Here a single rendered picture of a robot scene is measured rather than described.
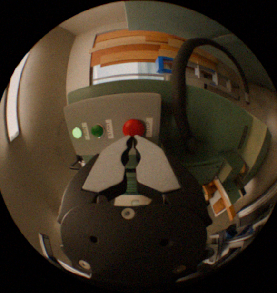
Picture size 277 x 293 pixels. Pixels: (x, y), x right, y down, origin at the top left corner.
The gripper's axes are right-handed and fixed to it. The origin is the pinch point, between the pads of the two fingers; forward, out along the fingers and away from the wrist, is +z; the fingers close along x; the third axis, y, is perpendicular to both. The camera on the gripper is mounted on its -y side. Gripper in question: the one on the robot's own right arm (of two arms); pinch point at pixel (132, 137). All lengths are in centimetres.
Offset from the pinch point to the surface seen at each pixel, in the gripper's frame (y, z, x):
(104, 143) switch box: 2.3, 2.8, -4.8
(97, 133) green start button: 0.3, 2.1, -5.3
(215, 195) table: 41, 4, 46
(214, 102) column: -5.4, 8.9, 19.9
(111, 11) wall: -199, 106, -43
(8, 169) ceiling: 16, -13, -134
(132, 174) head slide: 21.6, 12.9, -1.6
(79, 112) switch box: -3.4, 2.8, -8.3
